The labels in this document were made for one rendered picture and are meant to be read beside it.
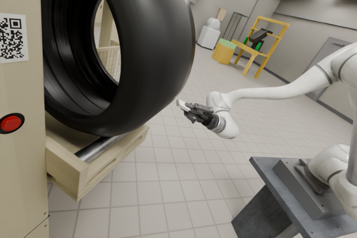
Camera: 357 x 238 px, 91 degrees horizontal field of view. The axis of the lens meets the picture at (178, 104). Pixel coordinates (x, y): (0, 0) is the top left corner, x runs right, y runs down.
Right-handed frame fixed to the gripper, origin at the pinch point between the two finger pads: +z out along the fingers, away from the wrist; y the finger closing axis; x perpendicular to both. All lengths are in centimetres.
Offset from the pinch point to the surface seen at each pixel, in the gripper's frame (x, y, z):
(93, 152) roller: -21.1, 14.1, 27.0
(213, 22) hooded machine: 704, 77, -411
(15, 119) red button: -22, 4, 46
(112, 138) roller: -15.4, 14.1, 21.7
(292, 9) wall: 733, -204, -654
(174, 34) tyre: -7.9, -23.2, 29.1
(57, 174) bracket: -26.9, 18.8, 33.2
